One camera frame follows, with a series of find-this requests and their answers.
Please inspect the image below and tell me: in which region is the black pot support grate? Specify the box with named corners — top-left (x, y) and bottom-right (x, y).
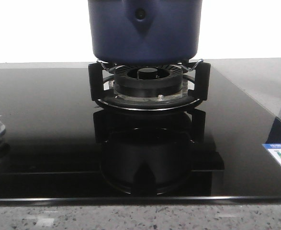
top-left (88, 59), bottom-right (211, 113)

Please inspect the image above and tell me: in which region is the dark blue cooking pot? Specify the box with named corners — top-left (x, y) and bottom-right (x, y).
top-left (88, 0), bottom-right (202, 65)

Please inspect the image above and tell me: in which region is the black gas burner head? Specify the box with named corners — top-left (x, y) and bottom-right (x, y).
top-left (104, 65), bottom-right (191, 108)

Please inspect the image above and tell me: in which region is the black glass cooktop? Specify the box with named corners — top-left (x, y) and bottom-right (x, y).
top-left (0, 68), bottom-right (281, 205)

